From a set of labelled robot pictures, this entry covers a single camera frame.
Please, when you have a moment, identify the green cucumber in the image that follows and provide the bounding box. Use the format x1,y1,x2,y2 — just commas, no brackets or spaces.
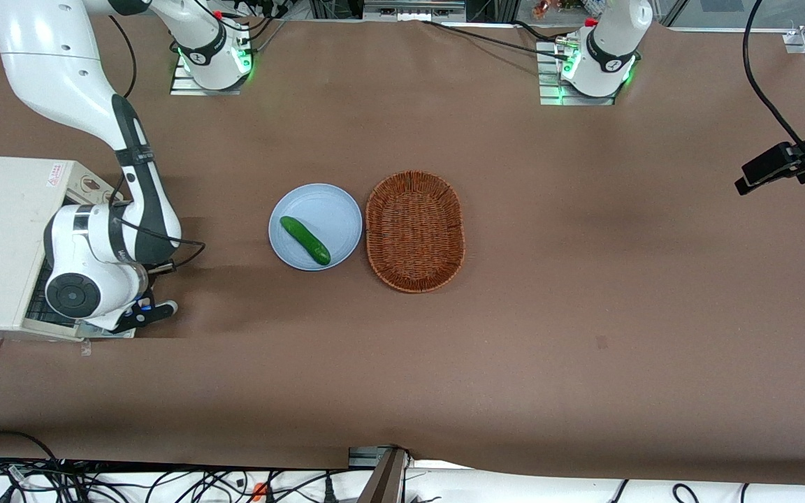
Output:
280,216,332,266

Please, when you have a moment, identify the light blue round plate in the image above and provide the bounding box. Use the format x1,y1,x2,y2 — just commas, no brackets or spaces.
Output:
268,183,363,272

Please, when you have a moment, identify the brown wicker oval basket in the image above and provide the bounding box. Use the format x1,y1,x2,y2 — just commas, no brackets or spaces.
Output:
365,170,466,294

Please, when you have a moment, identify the silver device box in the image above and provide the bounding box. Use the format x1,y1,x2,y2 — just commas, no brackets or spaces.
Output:
363,0,467,21

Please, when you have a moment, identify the wire oven rack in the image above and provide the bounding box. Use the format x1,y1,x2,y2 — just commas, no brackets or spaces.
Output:
25,264,62,330

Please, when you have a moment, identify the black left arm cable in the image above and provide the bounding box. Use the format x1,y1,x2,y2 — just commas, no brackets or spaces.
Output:
743,0,805,163

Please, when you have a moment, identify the black looped floor cable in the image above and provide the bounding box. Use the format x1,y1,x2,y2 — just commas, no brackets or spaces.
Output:
0,429,62,467

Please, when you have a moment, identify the aluminium arm base plate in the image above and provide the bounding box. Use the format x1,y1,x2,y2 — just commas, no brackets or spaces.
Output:
170,52,251,96
537,41,617,107

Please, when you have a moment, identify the metal support post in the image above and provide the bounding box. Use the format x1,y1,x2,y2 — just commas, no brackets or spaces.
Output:
348,445,412,503

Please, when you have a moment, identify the black cable on table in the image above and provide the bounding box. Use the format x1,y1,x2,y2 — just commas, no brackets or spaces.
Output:
419,20,572,61

